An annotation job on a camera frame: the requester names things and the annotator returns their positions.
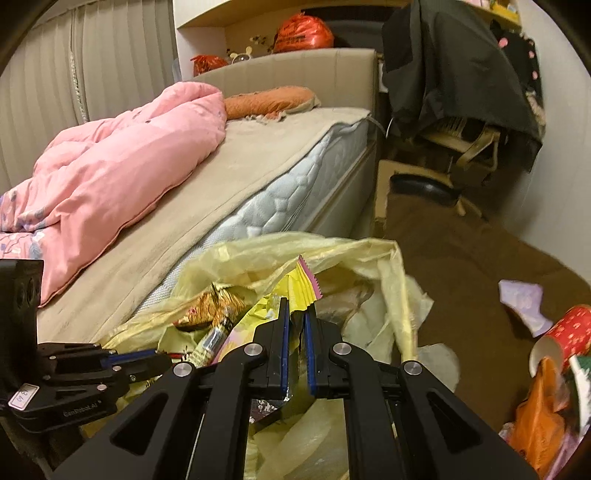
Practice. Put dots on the orange pillow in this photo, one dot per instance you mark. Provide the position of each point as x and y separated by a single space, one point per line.
272 101

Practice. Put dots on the gold snack wrapper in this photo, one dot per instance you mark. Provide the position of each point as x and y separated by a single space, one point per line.
217 302

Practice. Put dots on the white quilted mattress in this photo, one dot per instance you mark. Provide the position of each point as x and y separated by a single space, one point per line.
295 184
258 152

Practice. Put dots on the beige padded headboard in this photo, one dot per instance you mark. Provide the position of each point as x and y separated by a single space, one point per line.
295 67

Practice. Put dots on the yellow snack wrapper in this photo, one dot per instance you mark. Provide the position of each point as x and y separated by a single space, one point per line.
298 286

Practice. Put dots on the yellow plastic bag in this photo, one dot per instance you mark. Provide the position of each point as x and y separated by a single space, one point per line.
258 254

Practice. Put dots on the dark cloth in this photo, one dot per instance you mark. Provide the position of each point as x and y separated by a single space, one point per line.
452 69

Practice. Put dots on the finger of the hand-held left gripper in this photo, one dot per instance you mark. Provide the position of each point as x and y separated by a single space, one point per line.
136 355
143 369

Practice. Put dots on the white vertical window blinds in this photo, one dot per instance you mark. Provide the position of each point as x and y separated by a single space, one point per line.
115 55

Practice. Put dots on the pink quilt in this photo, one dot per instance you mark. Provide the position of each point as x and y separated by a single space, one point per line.
115 184

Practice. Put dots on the red paper cup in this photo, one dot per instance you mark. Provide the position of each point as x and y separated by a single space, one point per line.
565 332

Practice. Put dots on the wooden chair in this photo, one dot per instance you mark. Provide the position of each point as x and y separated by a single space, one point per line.
466 143

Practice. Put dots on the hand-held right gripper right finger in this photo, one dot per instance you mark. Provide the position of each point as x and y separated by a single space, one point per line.
311 355

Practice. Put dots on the white green milk carton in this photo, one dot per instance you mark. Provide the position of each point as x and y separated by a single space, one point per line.
581 392

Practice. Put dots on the cartoon print tissue packet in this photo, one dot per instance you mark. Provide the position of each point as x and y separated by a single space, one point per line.
524 300

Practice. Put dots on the black garment with pink dots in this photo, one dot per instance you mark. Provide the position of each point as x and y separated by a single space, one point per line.
517 60

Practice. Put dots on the translucent plastic piece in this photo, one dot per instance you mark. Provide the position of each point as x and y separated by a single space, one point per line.
438 364

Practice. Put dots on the small eared figurine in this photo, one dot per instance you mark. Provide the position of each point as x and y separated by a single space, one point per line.
241 55

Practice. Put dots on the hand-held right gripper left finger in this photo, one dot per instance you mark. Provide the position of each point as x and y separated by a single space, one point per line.
284 350

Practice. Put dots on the orange plastic wrapper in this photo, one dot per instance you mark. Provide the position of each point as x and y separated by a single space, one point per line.
545 415

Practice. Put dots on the small orange plastic bag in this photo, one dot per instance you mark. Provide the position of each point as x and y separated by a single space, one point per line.
207 64

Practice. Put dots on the large orange plastic bag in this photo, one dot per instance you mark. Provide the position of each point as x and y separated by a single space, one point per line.
302 32

